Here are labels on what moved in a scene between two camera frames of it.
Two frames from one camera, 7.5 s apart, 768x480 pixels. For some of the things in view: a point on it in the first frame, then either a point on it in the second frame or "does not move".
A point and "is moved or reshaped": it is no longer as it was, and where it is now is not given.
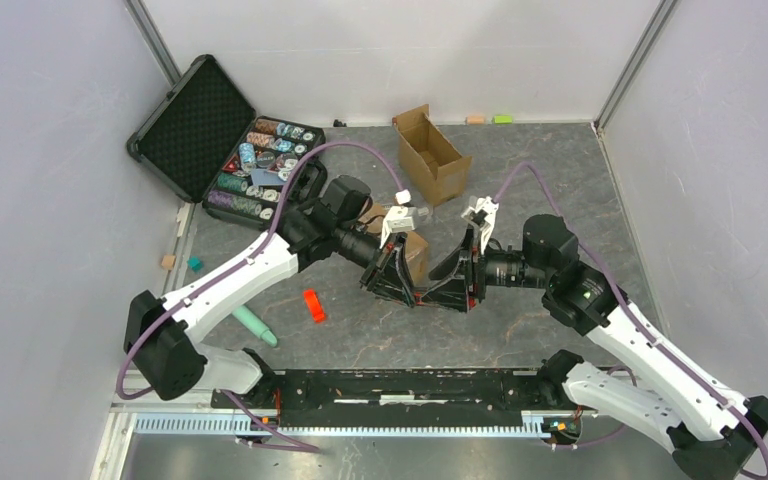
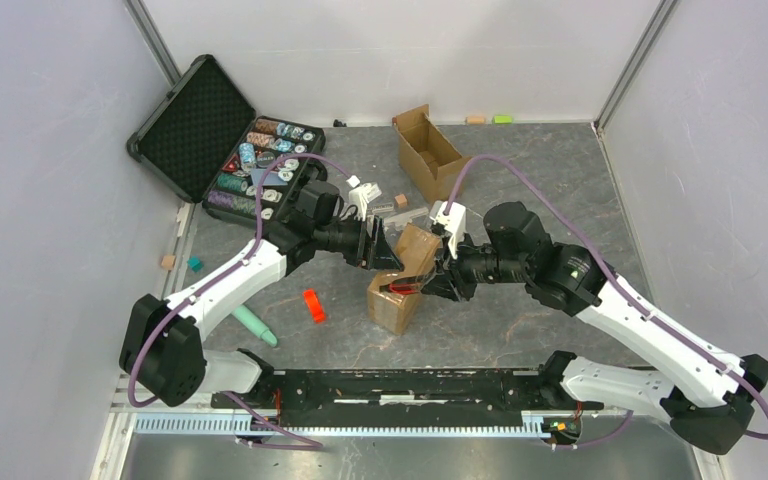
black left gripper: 391,278 → 375,253
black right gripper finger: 447,265 does not move
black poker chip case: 205,141 does not move
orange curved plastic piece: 314,303 does not move
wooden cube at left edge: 168,262 does not move
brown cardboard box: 414,248 is moved or reshaped
